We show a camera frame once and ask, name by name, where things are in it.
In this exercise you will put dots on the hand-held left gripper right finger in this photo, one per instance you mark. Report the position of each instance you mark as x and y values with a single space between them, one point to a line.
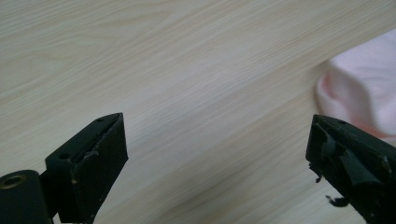
351 165

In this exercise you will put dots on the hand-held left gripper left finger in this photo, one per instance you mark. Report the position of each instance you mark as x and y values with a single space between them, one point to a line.
90 168

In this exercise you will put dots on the pink sock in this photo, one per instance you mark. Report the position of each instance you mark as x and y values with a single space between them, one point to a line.
367 84

